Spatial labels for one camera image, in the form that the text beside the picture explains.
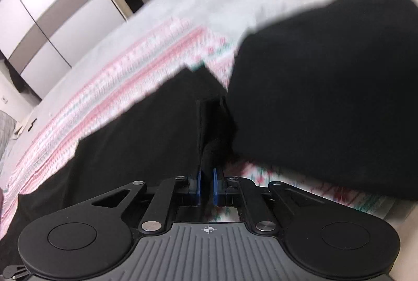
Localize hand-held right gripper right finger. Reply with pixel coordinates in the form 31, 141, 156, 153
212, 168, 327, 233

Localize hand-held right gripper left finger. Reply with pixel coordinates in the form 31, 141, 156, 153
88, 169, 203, 235

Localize patterned red and white blanket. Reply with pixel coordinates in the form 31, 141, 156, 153
0, 16, 397, 229

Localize black pants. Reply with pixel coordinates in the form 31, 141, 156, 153
0, 0, 418, 268

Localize dark hanging clothes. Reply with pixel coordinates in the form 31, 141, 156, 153
0, 50, 42, 102

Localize white and grey wardrobe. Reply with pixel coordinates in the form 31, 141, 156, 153
0, 0, 144, 99

